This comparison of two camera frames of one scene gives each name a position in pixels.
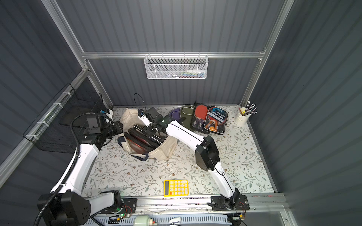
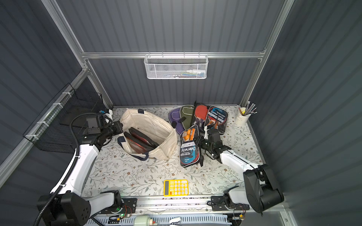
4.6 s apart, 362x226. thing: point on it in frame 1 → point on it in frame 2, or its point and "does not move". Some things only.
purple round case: [175, 113] does not move
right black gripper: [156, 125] → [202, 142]
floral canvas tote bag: [129, 117] does not move
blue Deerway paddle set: [216, 120] does not move
